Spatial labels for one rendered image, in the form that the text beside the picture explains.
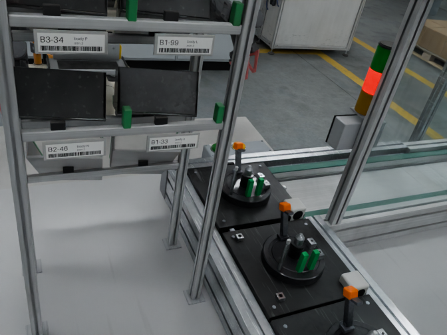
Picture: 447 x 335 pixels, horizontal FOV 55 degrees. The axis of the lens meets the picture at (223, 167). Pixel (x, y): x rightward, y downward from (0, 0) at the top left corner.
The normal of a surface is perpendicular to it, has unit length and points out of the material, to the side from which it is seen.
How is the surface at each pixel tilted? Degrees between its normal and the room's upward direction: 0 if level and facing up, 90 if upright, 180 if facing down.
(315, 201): 0
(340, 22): 90
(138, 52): 90
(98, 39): 90
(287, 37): 90
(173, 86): 65
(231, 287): 0
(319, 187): 0
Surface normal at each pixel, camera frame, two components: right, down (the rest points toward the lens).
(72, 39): 0.38, 0.57
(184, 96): 0.27, 0.18
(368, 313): 0.16, -0.82
